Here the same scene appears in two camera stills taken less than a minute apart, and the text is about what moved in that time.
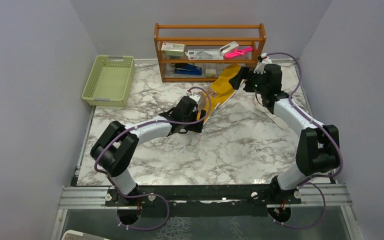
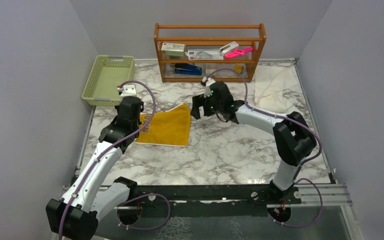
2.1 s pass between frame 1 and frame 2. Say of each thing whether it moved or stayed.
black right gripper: moved
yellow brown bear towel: moved
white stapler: stayed
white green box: stayed
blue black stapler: stayed
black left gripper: moved
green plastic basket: stayed
